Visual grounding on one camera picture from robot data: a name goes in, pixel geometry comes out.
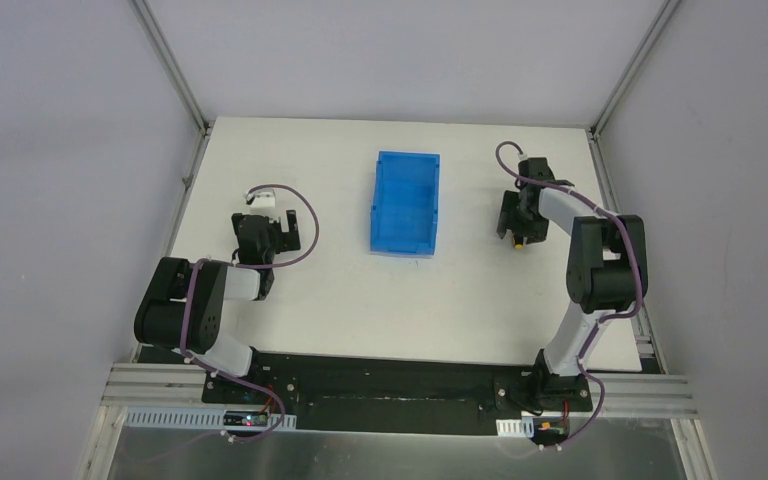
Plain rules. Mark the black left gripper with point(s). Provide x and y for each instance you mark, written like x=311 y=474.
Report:
x=284 y=232

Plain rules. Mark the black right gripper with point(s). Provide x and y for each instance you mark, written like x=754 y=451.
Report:
x=509 y=213

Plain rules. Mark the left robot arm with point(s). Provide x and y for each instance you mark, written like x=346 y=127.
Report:
x=182 y=308

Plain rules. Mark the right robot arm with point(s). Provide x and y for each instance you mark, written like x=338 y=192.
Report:
x=605 y=274

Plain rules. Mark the blue plastic bin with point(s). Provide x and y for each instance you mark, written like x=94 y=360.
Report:
x=405 y=207

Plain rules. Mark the left controller board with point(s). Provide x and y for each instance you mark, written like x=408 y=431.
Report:
x=245 y=419

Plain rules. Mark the controller board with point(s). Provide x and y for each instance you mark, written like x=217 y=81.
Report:
x=245 y=419
x=556 y=430

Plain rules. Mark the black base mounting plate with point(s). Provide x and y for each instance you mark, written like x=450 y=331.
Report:
x=343 y=394

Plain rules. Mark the right controller board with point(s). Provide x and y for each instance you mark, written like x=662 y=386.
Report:
x=556 y=430

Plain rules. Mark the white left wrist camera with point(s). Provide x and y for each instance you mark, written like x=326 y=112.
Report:
x=261 y=202

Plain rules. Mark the right aluminium frame post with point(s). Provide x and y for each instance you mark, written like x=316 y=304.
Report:
x=644 y=49

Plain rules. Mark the aluminium frame post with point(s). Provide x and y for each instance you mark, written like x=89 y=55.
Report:
x=644 y=49
x=162 y=49

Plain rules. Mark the aluminium front rail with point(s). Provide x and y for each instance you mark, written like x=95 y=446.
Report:
x=180 y=385

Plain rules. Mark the white slotted cable duct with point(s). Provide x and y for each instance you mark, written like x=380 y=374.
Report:
x=197 y=419

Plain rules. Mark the left aluminium frame post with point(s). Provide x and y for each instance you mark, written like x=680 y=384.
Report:
x=162 y=49

